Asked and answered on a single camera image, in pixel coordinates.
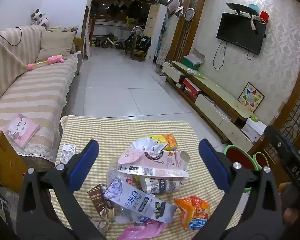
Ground black flat television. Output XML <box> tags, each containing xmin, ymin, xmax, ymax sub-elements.
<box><xmin>216</xmin><ymin>12</ymin><xmax>267</xmax><ymax>55</ymax></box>

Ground pink toy wand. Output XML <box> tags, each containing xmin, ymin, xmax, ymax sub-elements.
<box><xmin>27</xmin><ymin>54</ymin><xmax>65</xmax><ymax>70</ymax></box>

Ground pink plastic bag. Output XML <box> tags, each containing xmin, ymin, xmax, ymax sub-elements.
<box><xmin>116</xmin><ymin>219</ymin><xmax>168</xmax><ymax>240</ymax></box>

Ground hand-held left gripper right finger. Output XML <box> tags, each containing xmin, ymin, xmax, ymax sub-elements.
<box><xmin>192</xmin><ymin>138</ymin><xmax>284</xmax><ymax>240</ymax></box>

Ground small brown box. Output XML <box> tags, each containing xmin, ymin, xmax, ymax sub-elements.
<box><xmin>87</xmin><ymin>184</ymin><xmax>109</xmax><ymax>217</ymax></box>

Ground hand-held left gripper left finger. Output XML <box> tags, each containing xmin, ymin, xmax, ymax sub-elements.
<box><xmin>16</xmin><ymin>139</ymin><xmax>108</xmax><ymax>240</ymax></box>

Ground person's right hand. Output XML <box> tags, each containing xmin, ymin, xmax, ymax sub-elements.
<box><xmin>278</xmin><ymin>181</ymin><xmax>300</xmax><ymax>225</ymax></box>

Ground small white carton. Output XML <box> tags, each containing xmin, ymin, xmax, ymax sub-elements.
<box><xmin>59</xmin><ymin>146</ymin><xmax>76</xmax><ymax>165</ymax></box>

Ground round wall clock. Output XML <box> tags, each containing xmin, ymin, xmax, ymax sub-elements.
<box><xmin>184</xmin><ymin>7</ymin><xmax>195</xmax><ymax>21</ymax></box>

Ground dark baby stroller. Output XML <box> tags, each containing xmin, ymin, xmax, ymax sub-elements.
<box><xmin>125</xmin><ymin>26</ymin><xmax>152</xmax><ymax>55</ymax></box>

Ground wooden lattice door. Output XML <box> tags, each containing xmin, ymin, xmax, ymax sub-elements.
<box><xmin>272</xmin><ymin>62</ymin><xmax>300</xmax><ymax>155</ymax></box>

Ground chinese checkers board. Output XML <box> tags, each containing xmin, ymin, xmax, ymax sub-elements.
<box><xmin>237</xmin><ymin>82</ymin><xmax>265</xmax><ymax>114</ymax></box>

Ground framed wall picture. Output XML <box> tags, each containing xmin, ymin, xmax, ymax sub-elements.
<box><xmin>167</xmin><ymin>0</ymin><xmax>183</xmax><ymax>18</ymax></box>

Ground lavender milk carton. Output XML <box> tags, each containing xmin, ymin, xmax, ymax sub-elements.
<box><xmin>104</xmin><ymin>177</ymin><xmax>178</xmax><ymax>224</ymax></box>

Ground white shoe box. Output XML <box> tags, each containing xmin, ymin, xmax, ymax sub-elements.
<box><xmin>241</xmin><ymin>117</ymin><xmax>267</xmax><ymax>142</ymax></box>

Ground red flat box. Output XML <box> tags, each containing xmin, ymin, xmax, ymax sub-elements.
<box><xmin>183</xmin><ymin>78</ymin><xmax>202</xmax><ymax>95</ymax></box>

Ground orange snack packet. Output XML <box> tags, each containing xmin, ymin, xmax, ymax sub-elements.
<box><xmin>174</xmin><ymin>196</ymin><xmax>211</xmax><ymax>230</ymax></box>

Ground yellow juice box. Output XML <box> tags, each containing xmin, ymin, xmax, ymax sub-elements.
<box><xmin>137</xmin><ymin>134</ymin><xmax>178</xmax><ymax>152</ymax></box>

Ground pink notebook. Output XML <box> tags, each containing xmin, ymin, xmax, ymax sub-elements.
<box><xmin>3</xmin><ymin>113</ymin><xmax>40</xmax><ymax>148</ymax></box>

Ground pink torn carton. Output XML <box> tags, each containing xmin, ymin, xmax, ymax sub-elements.
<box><xmin>117</xmin><ymin>137</ymin><xmax>190</xmax><ymax>179</ymax></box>

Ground wooden stool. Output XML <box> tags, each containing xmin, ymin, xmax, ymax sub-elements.
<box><xmin>131</xmin><ymin>50</ymin><xmax>145</xmax><ymax>62</ymax></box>

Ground beige cushion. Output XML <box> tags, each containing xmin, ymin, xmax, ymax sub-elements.
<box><xmin>36</xmin><ymin>31</ymin><xmax>77</xmax><ymax>60</ymax></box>

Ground black television cable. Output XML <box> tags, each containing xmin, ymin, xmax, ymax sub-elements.
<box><xmin>213</xmin><ymin>41</ymin><xmax>227</xmax><ymax>70</ymax></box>

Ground green box with white papers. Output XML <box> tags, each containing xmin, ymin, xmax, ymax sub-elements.
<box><xmin>182</xmin><ymin>49</ymin><xmax>205</xmax><ymax>70</ymax></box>

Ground black white printed carton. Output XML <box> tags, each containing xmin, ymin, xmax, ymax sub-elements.
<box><xmin>140</xmin><ymin>177</ymin><xmax>182</xmax><ymax>195</ymax></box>

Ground sofa with striped beige cover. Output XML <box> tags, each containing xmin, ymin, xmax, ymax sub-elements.
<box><xmin>0</xmin><ymin>25</ymin><xmax>83</xmax><ymax>170</ymax></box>

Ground white balance bike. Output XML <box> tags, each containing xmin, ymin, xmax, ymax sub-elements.
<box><xmin>101</xmin><ymin>36</ymin><xmax>124</xmax><ymax>49</ymax></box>

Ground plush cow toy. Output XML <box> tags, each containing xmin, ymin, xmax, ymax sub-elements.
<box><xmin>31</xmin><ymin>9</ymin><xmax>49</xmax><ymax>28</ymax></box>

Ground cardboard box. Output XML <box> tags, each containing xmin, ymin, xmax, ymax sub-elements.
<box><xmin>0</xmin><ymin>129</ymin><xmax>28</xmax><ymax>193</ymax></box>

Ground clear plastic wrapper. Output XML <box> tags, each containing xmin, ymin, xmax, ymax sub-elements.
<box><xmin>106</xmin><ymin>159</ymin><xmax>140</xmax><ymax>188</ymax></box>

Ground white standing air conditioner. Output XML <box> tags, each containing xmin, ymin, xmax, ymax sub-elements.
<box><xmin>144</xmin><ymin>4</ymin><xmax>167</xmax><ymax>60</ymax></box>

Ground wooden television cabinet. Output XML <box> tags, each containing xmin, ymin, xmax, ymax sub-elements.
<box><xmin>162</xmin><ymin>60</ymin><xmax>268</xmax><ymax>145</ymax></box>

